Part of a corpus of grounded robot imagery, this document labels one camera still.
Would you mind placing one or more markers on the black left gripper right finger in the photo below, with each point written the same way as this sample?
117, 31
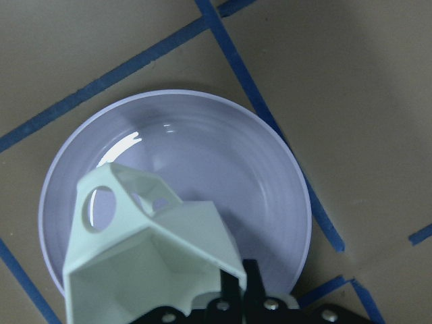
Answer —
258, 307

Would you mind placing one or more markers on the white faceted cup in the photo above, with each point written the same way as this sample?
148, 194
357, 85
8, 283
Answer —
135, 246

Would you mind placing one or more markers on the lavender round plate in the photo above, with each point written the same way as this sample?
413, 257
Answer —
205, 147

